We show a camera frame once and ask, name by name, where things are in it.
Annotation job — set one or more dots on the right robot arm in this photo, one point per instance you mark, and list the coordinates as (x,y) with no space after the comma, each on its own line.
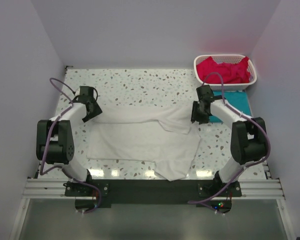
(249,143)

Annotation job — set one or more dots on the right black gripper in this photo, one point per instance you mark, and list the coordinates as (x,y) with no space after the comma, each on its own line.
(194,116)

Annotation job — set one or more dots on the white plastic laundry basket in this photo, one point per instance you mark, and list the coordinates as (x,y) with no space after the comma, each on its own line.
(226,58)

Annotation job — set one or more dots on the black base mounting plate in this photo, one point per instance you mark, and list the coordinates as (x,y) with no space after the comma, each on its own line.
(103,193)

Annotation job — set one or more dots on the white t shirt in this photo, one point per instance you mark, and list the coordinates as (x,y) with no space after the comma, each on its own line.
(163,135)

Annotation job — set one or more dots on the folded teal t shirt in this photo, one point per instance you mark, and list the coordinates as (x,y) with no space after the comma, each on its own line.
(238,99)

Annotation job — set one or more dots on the aluminium frame rail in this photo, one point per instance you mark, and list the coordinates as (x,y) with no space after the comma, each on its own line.
(254,183)

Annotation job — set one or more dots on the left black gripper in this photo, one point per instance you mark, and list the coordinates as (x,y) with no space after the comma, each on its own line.
(96,111)

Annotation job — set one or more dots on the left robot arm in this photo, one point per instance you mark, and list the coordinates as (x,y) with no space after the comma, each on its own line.
(55,146)

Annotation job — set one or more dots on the red t shirt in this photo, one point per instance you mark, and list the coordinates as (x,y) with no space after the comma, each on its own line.
(231,73)

